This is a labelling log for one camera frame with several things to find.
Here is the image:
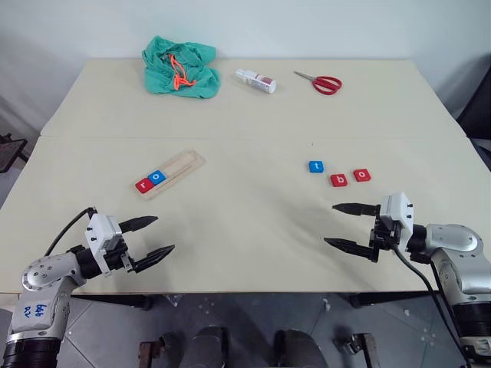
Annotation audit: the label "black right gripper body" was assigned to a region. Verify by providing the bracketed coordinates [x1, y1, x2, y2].
[368, 215, 402, 264]

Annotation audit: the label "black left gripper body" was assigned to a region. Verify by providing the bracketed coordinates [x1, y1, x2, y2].
[100, 239, 137, 276]

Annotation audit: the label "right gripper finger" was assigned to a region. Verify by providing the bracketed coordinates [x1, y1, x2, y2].
[324, 237, 379, 264]
[331, 202, 381, 218]

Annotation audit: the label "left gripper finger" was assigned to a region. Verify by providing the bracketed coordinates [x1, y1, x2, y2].
[132, 244, 176, 274]
[117, 215, 159, 233]

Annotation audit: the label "red letter tile b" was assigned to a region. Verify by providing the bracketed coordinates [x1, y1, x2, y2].
[329, 172, 351, 189]

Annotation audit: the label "red letter tile r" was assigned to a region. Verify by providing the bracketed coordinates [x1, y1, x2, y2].
[134, 177, 155, 195]

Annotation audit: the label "wooden letter tile tray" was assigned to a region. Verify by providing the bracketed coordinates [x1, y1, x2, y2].
[134, 149, 206, 203]

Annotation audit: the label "black table crossbar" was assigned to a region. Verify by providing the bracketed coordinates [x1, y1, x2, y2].
[348, 291, 442, 307]

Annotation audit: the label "dark rounded shape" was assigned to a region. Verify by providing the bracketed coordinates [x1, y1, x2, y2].
[187, 325, 230, 368]
[272, 329, 327, 368]

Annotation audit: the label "dark side furniture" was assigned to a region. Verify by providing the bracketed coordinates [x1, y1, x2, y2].
[0, 132, 30, 174]

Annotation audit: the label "dark chair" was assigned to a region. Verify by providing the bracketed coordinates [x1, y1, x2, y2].
[456, 53, 491, 173]

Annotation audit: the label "white spray bottle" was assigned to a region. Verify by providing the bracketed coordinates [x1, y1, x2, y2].
[234, 68, 278, 95]

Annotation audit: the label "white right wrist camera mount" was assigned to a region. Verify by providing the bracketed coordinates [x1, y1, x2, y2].
[377, 192, 414, 246]

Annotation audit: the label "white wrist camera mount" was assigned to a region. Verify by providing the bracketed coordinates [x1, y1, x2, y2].
[84, 213, 124, 277]
[377, 192, 414, 246]

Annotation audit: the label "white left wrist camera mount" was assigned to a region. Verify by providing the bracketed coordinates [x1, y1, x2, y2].
[84, 213, 124, 277]

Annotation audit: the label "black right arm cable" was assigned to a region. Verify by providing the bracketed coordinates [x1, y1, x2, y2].
[390, 245, 476, 368]

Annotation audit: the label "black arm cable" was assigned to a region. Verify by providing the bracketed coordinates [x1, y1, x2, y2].
[44, 207, 96, 257]
[390, 245, 476, 368]

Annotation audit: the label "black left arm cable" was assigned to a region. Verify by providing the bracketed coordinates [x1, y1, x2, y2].
[44, 207, 96, 257]

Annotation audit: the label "brown metal bracket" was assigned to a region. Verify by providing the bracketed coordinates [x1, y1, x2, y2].
[138, 333, 173, 368]
[333, 332, 379, 368]

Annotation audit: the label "red handled scissors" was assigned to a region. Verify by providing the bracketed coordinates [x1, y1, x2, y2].
[293, 71, 343, 95]

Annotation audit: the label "green cloth drawstring bag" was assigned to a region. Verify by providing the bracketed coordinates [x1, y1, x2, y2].
[142, 35, 221, 100]

